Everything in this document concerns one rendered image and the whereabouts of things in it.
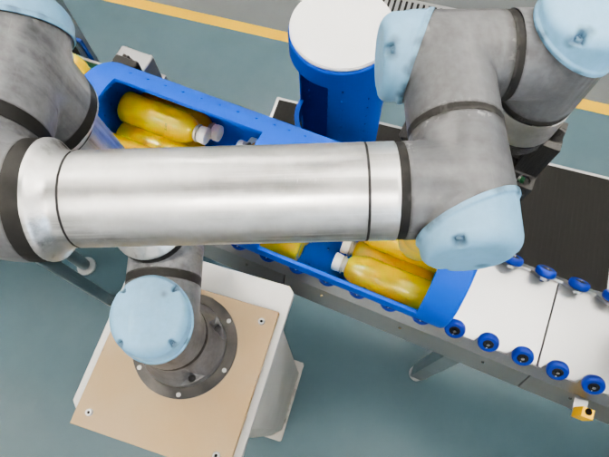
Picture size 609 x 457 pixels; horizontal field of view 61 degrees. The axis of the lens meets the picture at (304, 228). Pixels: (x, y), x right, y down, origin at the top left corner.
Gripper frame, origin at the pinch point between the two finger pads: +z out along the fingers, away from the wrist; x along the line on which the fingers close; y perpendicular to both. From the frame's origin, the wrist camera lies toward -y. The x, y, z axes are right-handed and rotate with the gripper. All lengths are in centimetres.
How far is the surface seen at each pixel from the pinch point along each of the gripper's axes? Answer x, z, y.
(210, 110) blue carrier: 11, 24, -47
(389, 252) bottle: 2.6, 37.8, -3.4
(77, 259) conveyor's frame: -15, 134, -115
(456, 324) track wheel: -3.6, 46.2, 15.7
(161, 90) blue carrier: 12, 24, -59
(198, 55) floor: 102, 147, -125
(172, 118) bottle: 10, 31, -57
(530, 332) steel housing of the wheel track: 3, 51, 33
